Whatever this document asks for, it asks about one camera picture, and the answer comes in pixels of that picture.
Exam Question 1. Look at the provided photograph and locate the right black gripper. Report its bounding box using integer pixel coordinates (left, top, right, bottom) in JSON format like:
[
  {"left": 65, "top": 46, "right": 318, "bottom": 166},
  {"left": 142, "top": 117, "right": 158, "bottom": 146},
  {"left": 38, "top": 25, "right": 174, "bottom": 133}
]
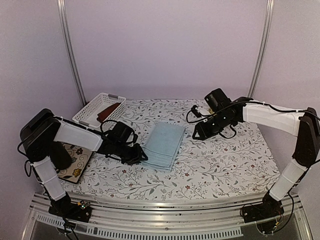
[{"left": 192, "top": 110, "right": 234, "bottom": 141}]

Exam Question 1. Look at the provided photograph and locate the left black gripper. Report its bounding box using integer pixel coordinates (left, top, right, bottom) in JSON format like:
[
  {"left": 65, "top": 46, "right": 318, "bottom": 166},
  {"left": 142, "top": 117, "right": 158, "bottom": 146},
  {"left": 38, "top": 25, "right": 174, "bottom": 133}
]
[{"left": 114, "top": 141, "right": 149, "bottom": 166}]

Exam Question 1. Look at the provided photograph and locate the light blue towel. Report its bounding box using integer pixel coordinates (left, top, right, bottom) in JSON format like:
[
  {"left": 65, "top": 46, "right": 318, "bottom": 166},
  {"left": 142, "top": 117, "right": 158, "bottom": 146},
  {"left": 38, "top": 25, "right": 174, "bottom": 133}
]
[{"left": 142, "top": 122, "right": 186, "bottom": 172}]

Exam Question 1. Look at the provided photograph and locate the dark red towel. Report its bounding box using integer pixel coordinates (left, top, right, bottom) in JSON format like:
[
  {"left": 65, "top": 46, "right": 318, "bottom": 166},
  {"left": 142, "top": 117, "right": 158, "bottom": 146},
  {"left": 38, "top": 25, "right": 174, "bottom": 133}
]
[{"left": 96, "top": 102, "right": 120, "bottom": 123}]

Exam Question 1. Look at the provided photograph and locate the white perforated plastic basket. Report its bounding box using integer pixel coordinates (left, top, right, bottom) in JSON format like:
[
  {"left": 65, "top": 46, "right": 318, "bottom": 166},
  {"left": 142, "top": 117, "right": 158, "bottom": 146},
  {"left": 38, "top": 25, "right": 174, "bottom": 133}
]
[{"left": 72, "top": 92, "right": 127, "bottom": 130}]

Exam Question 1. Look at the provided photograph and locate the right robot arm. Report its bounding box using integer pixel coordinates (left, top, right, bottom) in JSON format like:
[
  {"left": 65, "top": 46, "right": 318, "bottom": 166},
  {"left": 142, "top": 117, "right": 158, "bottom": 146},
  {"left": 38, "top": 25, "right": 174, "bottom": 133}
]
[{"left": 190, "top": 88, "right": 320, "bottom": 218}]

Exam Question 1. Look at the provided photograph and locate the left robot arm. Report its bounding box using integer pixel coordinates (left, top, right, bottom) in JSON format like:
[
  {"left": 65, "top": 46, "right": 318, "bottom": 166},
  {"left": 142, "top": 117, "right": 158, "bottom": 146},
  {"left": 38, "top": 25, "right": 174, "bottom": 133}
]
[{"left": 19, "top": 108, "right": 148, "bottom": 217}]

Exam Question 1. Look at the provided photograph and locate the floral patterned table mat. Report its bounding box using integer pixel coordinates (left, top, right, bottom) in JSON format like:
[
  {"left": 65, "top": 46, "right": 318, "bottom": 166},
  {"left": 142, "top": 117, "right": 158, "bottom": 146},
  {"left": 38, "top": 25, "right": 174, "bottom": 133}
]
[{"left": 61, "top": 99, "right": 280, "bottom": 201}]

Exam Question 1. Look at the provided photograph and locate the floral square ceramic plate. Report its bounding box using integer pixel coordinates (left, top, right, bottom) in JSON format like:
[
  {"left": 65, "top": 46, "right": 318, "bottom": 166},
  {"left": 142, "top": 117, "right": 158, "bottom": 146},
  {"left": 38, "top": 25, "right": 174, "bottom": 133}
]
[{"left": 56, "top": 143, "right": 93, "bottom": 184}]

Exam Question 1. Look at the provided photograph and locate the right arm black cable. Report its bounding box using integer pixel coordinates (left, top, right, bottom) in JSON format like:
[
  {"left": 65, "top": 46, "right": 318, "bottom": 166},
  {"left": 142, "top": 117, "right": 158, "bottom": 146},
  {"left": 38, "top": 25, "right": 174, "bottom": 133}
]
[{"left": 186, "top": 101, "right": 320, "bottom": 163}]

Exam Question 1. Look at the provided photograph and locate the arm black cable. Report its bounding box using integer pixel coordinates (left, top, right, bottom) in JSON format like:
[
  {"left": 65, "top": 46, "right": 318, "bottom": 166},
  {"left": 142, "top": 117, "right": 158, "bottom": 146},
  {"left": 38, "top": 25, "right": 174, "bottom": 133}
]
[
  {"left": 99, "top": 119, "right": 138, "bottom": 143},
  {"left": 186, "top": 101, "right": 320, "bottom": 163}
]

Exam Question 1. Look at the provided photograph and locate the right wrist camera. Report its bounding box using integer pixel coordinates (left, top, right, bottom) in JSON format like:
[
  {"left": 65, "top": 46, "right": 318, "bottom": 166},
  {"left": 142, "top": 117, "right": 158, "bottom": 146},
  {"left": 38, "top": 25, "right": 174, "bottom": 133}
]
[{"left": 191, "top": 105, "right": 211, "bottom": 118}]

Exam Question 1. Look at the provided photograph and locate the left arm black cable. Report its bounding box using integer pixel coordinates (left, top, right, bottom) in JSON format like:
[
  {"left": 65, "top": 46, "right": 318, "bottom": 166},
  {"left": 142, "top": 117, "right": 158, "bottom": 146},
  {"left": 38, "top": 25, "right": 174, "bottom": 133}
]
[{"left": 99, "top": 119, "right": 138, "bottom": 143}]

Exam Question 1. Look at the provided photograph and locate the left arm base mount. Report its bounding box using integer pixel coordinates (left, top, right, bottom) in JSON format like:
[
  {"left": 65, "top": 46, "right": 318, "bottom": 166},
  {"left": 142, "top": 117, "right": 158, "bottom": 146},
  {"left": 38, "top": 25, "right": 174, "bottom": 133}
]
[{"left": 48, "top": 199, "right": 93, "bottom": 223}]

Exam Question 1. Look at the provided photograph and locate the front aluminium rail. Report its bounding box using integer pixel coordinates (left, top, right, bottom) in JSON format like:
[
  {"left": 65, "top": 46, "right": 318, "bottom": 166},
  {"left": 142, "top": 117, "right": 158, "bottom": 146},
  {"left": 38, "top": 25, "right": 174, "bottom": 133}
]
[{"left": 22, "top": 193, "right": 313, "bottom": 240}]

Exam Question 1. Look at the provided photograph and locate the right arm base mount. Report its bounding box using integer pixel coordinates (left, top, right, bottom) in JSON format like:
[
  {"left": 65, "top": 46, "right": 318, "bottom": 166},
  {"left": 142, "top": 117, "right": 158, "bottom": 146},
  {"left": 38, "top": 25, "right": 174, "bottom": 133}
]
[{"left": 240, "top": 200, "right": 285, "bottom": 223}]

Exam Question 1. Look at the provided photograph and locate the right aluminium frame post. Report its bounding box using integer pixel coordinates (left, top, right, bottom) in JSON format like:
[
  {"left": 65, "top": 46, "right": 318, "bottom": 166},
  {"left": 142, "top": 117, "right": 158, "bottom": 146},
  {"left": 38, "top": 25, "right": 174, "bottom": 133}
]
[{"left": 244, "top": 0, "right": 275, "bottom": 101}]

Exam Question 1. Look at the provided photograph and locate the aluminium frame post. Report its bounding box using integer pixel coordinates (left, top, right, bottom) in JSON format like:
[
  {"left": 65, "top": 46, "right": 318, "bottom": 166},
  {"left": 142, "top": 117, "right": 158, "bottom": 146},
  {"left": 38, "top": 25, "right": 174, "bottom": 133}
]
[
  {"left": 244, "top": 0, "right": 275, "bottom": 101},
  {"left": 56, "top": 0, "right": 87, "bottom": 107}
]

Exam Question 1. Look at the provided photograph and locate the left aluminium frame post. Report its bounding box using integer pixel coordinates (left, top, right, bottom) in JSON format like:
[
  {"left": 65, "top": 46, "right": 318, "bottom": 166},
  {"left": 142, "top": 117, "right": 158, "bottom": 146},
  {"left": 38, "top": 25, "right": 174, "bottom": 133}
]
[{"left": 56, "top": 0, "right": 87, "bottom": 107}]

